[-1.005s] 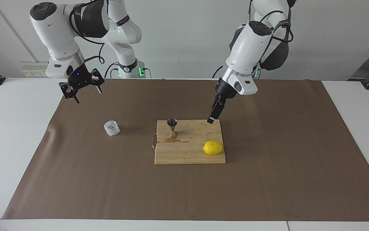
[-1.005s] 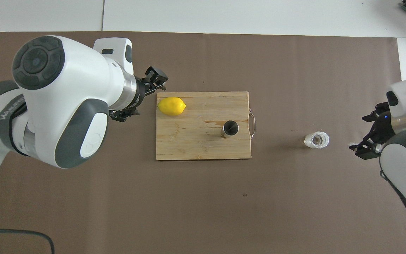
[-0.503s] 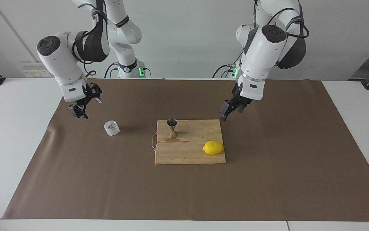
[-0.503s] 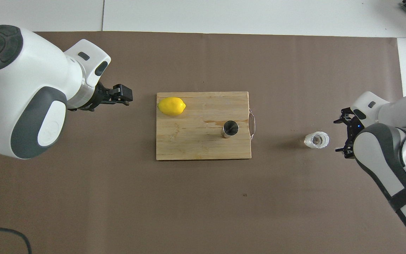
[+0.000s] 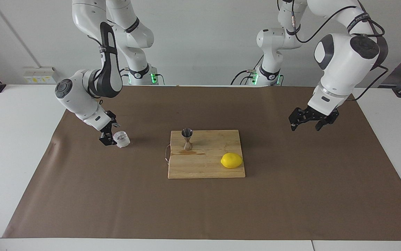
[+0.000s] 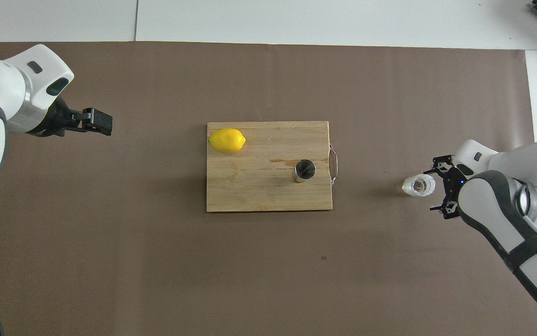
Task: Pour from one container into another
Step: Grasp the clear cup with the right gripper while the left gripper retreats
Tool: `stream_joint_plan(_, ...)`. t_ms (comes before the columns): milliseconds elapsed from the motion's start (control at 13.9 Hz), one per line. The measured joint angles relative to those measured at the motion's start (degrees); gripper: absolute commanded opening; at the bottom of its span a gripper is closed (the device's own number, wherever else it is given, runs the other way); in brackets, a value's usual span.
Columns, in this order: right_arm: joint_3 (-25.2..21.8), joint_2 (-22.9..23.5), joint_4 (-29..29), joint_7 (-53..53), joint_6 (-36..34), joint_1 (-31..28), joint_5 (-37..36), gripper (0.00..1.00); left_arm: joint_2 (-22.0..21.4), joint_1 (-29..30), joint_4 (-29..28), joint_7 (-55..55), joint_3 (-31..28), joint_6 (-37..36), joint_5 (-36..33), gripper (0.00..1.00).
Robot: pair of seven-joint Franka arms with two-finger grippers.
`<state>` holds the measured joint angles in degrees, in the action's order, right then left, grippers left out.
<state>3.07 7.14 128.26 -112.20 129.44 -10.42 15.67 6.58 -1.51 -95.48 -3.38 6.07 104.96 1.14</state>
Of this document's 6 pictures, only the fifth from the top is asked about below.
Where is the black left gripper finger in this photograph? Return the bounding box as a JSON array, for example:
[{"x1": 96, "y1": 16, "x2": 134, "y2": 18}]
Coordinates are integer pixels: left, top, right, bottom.
[
  {"x1": 314, "y1": 120, "x2": 331, "y2": 132},
  {"x1": 289, "y1": 113, "x2": 304, "y2": 132}
]

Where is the clear faceted glass cup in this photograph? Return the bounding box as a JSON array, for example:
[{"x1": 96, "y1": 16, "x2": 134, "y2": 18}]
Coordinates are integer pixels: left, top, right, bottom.
[{"x1": 113, "y1": 131, "x2": 131, "y2": 148}]

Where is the steel double jigger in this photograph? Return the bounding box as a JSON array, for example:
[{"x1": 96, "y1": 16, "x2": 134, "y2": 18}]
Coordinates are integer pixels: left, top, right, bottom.
[{"x1": 181, "y1": 128, "x2": 193, "y2": 151}]

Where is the yellow lemon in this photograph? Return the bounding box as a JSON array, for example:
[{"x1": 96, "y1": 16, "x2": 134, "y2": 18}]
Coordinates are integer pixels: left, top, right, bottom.
[{"x1": 220, "y1": 152, "x2": 243, "y2": 169}]

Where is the brown paper table mat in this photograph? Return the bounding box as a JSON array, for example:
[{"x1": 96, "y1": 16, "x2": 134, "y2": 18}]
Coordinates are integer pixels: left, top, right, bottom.
[{"x1": 2, "y1": 85, "x2": 401, "y2": 241}]

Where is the wooden cutting board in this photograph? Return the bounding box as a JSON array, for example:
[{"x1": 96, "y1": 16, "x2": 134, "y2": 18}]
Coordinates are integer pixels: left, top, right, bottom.
[{"x1": 165, "y1": 130, "x2": 246, "y2": 180}]

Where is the black base cable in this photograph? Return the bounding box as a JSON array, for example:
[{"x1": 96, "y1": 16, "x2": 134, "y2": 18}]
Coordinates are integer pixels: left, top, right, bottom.
[
  {"x1": 118, "y1": 68, "x2": 131, "y2": 85},
  {"x1": 231, "y1": 69, "x2": 257, "y2": 85}
]

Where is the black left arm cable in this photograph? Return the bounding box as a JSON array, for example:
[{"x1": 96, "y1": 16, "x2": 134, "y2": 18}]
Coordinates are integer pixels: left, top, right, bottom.
[{"x1": 290, "y1": 0, "x2": 390, "y2": 101}]

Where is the white wall socket strip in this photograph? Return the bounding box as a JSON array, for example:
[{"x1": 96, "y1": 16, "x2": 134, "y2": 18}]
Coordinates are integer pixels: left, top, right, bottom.
[{"x1": 23, "y1": 67, "x2": 59, "y2": 84}]

